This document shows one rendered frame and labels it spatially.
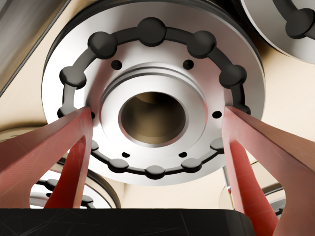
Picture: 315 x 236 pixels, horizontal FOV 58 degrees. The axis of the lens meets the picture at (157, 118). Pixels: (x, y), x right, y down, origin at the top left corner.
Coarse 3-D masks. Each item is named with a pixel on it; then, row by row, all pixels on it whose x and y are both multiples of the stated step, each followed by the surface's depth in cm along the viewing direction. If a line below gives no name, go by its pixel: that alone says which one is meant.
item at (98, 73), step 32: (128, 0) 10; (160, 0) 10; (96, 32) 11; (128, 32) 11; (160, 32) 11; (192, 32) 11; (224, 32) 11; (64, 64) 12; (96, 64) 12; (128, 64) 11; (160, 64) 11; (192, 64) 12; (224, 64) 12; (256, 64) 11; (64, 96) 13; (96, 96) 12; (224, 96) 12; (256, 96) 12; (96, 128) 14; (96, 160) 15; (128, 160) 15; (160, 160) 15; (192, 160) 15; (224, 160) 15
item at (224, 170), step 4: (224, 168) 15; (224, 172) 15; (224, 176) 15; (228, 176) 15; (228, 180) 15; (228, 184) 14; (228, 188) 14; (228, 192) 14; (232, 204) 14; (232, 208) 14
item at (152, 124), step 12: (132, 108) 15; (144, 108) 16; (156, 108) 16; (168, 108) 16; (180, 108) 14; (132, 120) 14; (144, 120) 15; (156, 120) 15; (168, 120) 15; (180, 120) 14; (144, 132) 14; (156, 132) 14; (168, 132) 14
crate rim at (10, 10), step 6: (0, 0) 4; (6, 0) 4; (12, 0) 4; (18, 0) 4; (0, 6) 4; (6, 6) 4; (12, 6) 4; (0, 12) 4; (6, 12) 4; (12, 12) 4; (0, 18) 4; (6, 18) 4; (0, 24) 4; (0, 30) 4
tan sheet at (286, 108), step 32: (224, 0) 13; (32, 64) 15; (288, 64) 15; (32, 96) 16; (160, 96) 16; (288, 96) 16; (0, 128) 18; (288, 128) 18; (256, 160) 19; (128, 192) 21; (160, 192) 21; (192, 192) 21
